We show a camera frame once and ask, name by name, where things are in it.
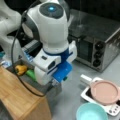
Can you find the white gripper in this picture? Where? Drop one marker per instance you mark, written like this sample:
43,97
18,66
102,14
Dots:
45,62

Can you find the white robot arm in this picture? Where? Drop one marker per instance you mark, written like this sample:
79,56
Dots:
47,22

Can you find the green toy vegetable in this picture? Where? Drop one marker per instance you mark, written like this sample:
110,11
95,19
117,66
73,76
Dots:
31,74

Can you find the yellow toy vegetable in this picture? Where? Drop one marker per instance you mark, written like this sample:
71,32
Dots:
21,69

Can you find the plastic water bottle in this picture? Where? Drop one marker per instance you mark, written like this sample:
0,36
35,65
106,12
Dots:
5,63

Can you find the wooden cabinet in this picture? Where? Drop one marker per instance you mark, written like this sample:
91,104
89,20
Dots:
21,104

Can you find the silver toaster oven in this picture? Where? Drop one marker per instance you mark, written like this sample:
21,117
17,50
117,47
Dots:
97,39

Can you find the white induction cooker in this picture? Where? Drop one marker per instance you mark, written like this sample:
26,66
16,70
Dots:
113,109

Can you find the pink pan with white handle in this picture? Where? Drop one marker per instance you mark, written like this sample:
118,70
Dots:
102,91

